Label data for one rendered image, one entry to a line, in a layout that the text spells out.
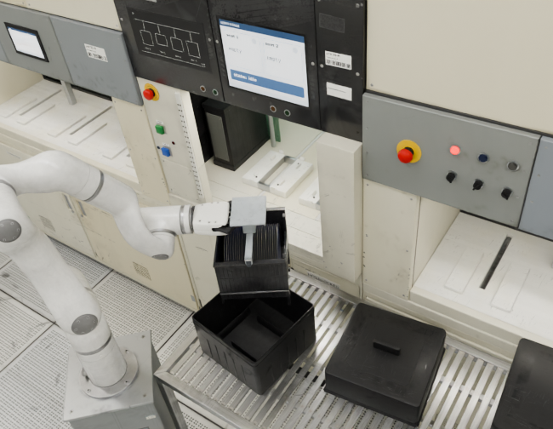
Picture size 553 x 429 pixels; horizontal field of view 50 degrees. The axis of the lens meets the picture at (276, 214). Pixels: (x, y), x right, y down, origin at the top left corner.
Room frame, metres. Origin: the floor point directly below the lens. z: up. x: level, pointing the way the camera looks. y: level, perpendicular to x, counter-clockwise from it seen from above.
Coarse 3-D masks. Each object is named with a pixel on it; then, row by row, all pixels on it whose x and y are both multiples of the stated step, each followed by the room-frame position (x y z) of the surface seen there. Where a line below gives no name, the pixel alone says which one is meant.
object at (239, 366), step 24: (216, 312) 1.23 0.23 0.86; (240, 312) 1.29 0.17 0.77; (264, 312) 1.28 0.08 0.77; (288, 312) 1.24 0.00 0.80; (312, 312) 1.14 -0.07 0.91; (216, 336) 1.08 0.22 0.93; (240, 336) 1.19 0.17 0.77; (264, 336) 1.18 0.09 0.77; (288, 336) 1.06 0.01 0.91; (312, 336) 1.14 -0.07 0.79; (216, 360) 1.11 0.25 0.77; (240, 360) 1.01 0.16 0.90; (264, 360) 0.99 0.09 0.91; (288, 360) 1.06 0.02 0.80; (264, 384) 0.98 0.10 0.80
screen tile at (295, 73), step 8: (264, 40) 1.50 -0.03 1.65; (272, 40) 1.48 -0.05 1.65; (264, 48) 1.50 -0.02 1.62; (272, 48) 1.48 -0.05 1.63; (280, 48) 1.47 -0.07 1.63; (288, 48) 1.45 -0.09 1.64; (280, 56) 1.47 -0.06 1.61; (288, 56) 1.45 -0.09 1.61; (296, 56) 1.44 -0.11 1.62; (272, 64) 1.49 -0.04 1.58; (280, 64) 1.47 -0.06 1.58; (296, 64) 1.44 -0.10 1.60; (272, 72) 1.49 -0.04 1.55; (280, 72) 1.47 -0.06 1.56; (288, 72) 1.46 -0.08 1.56; (296, 72) 1.44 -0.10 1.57; (296, 80) 1.44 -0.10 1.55
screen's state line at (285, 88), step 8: (232, 72) 1.58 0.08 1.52; (240, 72) 1.56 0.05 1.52; (240, 80) 1.57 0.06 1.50; (248, 80) 1.55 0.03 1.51; (256, 80) 1.53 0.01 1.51; (264, 80) 1.51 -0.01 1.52; (272, 80) 1.49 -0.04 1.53; (272, 88) 1.49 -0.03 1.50; (280, 88) 1.48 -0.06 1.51; (288, 88) 1.46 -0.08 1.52; (296, 88) 1.44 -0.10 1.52; (304, 96) 1.43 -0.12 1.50
